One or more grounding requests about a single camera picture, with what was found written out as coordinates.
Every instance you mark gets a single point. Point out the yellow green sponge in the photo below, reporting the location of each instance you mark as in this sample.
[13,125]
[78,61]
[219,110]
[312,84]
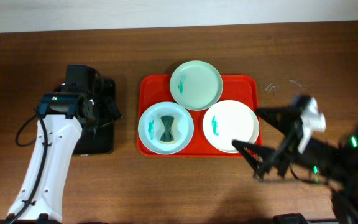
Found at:
[168,136]

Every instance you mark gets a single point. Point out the black tray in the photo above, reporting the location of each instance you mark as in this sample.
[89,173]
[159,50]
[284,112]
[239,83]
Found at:
[69,136]

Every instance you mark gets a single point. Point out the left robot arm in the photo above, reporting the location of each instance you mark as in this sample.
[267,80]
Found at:
[40,197]

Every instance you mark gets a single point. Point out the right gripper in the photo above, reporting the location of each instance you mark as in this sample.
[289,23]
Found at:
[296,142]

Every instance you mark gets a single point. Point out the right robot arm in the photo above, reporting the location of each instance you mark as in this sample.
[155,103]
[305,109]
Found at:
[325,163]

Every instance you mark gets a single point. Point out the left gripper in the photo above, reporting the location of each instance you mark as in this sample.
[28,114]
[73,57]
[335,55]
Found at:
[109,109]

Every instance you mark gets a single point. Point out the light blue plate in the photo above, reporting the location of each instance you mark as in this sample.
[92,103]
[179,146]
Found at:
[150,128]

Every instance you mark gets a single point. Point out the white plate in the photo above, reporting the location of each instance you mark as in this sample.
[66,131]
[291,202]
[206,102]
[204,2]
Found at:
[230,120]

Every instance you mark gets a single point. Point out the mint green plate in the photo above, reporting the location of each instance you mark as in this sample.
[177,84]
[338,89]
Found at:
[196,85]

